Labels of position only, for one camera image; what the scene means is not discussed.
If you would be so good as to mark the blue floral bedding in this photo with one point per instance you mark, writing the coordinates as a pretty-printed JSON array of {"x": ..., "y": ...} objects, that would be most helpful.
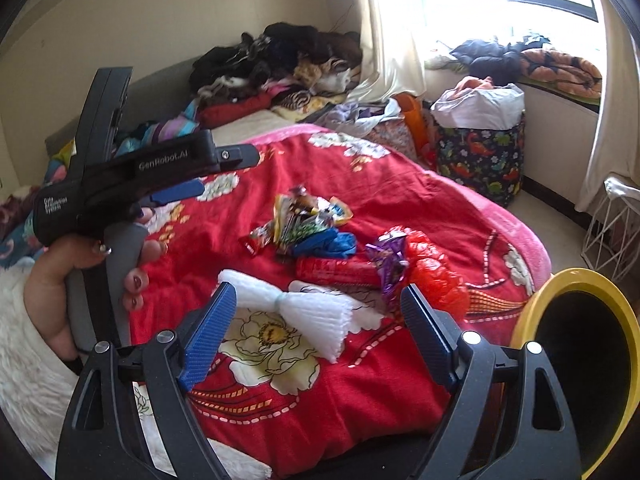
[{"x": 17, "y": 247}]

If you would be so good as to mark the yellow snack packet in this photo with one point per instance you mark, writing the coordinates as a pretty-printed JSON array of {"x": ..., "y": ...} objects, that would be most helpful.
[{"x": 285, "y": 215}]

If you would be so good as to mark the window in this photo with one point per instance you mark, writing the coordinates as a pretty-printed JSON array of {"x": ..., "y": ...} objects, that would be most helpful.
[{"x": 475, "y": 0}]

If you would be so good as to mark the white cloth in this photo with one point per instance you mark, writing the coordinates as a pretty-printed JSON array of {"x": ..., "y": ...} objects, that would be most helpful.
[{"x": 480, "y": 107}]

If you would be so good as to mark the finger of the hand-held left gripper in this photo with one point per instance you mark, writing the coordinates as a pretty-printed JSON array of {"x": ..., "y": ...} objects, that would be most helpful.
[
  {"x": 240, "y": 154},
  {"x": 177, "y": 193}
]

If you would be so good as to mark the cream curtain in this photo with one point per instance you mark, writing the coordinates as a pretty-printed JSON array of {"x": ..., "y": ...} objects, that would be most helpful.
[
  {"x": 395, "y": 35},
  {"x": 615, "y": 110}
]

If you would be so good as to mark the blue rubber glove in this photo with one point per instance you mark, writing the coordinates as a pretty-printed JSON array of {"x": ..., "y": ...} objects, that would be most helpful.
[{"x": 330, "y": 245}]

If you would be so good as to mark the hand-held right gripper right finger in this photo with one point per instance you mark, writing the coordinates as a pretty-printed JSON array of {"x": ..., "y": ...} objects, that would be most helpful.
[{"x": 430, "y": 332}]

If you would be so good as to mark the small red candy wrapper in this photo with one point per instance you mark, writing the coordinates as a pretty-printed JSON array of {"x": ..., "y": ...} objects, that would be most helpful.
[{"x": 254, "y": 241}]

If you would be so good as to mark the red floral blanket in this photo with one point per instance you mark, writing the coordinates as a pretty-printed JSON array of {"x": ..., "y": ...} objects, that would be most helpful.
[{"x": 390, "y": 185}]

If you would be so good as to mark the green patterned wrapper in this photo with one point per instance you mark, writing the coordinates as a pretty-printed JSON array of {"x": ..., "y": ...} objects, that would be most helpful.
[{"x": 302, "y": 235}]

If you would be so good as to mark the dark jacket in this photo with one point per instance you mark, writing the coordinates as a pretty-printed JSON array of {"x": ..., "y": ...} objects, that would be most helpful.
[{"x": 495, "y": 60}]

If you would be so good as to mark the pink cloth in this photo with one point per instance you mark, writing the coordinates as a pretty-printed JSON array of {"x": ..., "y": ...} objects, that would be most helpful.
[{"x": 465, "y": 87}]

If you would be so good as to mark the purple striped cloth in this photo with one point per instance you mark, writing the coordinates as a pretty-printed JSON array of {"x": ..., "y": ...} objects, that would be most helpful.
[{"x": 165, "y": 130}]

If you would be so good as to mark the grey bed headboard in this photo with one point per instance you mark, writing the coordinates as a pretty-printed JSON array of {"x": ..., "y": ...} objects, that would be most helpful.
[{"x": 160, "y": 80}]

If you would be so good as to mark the red cylindrical packet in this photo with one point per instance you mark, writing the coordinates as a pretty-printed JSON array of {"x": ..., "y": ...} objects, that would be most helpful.
[{"x": 330, "y": 272}]

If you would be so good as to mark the red plastic bag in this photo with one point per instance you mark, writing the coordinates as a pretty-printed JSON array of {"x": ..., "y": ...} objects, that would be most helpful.
[{"x": 437, "y": 272}]

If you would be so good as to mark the yellow trash bin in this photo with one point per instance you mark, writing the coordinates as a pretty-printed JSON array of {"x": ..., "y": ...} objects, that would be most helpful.
[{"x": 550, "y": 285}]

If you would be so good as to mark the person's left forearm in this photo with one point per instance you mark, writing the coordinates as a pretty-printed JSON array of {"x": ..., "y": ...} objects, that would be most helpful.
[{"x": 30, "y": 390}]

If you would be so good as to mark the beige bed sheet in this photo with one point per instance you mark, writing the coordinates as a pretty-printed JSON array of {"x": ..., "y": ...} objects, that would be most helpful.
[{"x": 250, "y": 125}]

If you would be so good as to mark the orange bag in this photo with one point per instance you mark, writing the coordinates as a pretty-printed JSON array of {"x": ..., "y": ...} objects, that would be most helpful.
[{"x": 412, "y": 117}]

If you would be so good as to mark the purple foil wrapper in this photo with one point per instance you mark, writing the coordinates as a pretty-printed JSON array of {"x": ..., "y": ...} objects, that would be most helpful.
[{"x": 387, "y": 265}]

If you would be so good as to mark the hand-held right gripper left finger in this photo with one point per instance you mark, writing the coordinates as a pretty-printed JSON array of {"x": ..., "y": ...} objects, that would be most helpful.
[{"x": 210, "y": 340}]

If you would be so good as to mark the pile of dark clothes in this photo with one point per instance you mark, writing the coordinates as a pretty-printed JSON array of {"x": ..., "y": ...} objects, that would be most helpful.
[{"x": 280, "y": 60}]

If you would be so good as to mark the person's left hand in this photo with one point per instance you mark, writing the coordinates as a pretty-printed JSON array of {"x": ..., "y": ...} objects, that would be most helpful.
[{"x": 47, "y": 300}]

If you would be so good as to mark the dinosaur print laundry basket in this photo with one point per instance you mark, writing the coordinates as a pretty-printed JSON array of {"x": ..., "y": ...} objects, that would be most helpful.
[{"x": 475, "y": 160}]

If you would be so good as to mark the white foam net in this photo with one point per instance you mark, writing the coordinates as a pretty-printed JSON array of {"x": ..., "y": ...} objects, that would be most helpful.
[{"x": 305, "y": 320}]

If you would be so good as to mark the dark candy wrapper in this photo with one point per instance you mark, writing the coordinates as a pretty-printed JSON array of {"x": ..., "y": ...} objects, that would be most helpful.
[{"x": 305, "y": 201}]

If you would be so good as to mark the orange patterned blanket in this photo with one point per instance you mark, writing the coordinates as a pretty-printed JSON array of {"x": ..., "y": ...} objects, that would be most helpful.
[{"x": 565, "y": 72}]

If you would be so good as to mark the floral fabric bag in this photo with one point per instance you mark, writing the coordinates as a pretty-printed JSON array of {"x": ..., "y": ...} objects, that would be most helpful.
[{"x": 392, "y": 140}]

